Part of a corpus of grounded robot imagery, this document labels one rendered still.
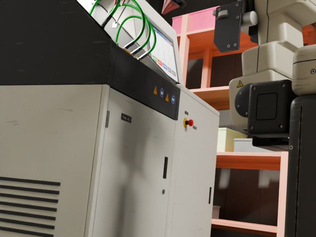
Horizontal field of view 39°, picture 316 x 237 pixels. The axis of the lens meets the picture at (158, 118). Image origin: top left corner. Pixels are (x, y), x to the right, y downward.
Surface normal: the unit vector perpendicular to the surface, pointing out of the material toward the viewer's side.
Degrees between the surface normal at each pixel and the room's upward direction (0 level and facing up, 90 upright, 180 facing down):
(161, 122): 90
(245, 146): 90
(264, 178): 90
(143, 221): 90
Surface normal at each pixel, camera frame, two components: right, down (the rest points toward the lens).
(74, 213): -0.40, -0.19
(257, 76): -0.69, -0.18
